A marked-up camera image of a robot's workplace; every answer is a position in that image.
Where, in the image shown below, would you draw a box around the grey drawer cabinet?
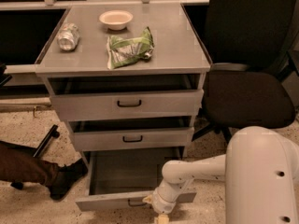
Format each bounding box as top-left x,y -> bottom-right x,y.
34,3 -> 213,160

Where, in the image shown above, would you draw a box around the green chip bag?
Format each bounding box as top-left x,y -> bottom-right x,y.
107,27 -> 154,69

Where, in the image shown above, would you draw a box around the grey middle drawer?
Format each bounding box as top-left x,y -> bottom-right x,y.
68,116 -> 193,151

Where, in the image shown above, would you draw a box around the person's leg brown trousers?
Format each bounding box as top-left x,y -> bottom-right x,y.
0,142 -> 59,186

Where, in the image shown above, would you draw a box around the beige paper bowl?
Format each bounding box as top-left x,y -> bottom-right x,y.
99,10 -> 133,31

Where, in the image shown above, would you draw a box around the black chair base left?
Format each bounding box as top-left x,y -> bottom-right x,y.
0,61 -> 61,191

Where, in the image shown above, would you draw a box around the black shoe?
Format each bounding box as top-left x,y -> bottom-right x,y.
48,159 -> 88,201

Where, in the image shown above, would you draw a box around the silver soda can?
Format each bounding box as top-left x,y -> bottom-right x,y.
57,23 -> 80,51

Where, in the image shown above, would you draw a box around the grey top drawer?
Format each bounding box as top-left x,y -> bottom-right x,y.
49,75 -> 203,121

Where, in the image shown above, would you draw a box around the black office chair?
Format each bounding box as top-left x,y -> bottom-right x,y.
193,0 -> 296,140

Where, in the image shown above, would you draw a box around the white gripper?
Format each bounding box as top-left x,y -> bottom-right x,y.
142,194 -> 172,224

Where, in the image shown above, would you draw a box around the grey bottom drawer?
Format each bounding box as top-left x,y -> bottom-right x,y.
75,147 -> 198,212

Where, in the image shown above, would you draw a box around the grey drawer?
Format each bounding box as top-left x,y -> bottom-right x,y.
49,75 -> 203,121
68,116 -> 193,151
75,147 -> 198,212

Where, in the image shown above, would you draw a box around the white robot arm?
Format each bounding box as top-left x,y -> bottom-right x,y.
143,126 -> 299,224

